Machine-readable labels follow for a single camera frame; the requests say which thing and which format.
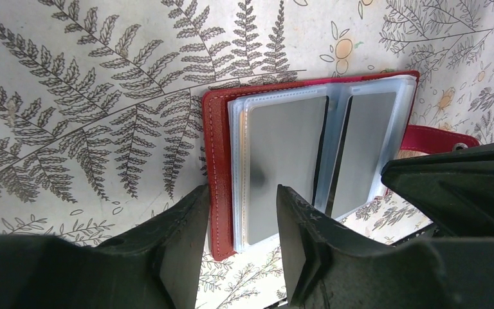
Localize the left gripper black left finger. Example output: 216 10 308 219
0 185 210 308

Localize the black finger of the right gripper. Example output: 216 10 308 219
381 143 494 237

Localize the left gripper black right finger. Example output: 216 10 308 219
276 185 494 308

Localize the black credit card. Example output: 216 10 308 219
329 92 396 219
246 97 327 245

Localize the red leather card holder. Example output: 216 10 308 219
202 71 480 261

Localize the floral patterned table mat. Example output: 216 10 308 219
0 1 494 308

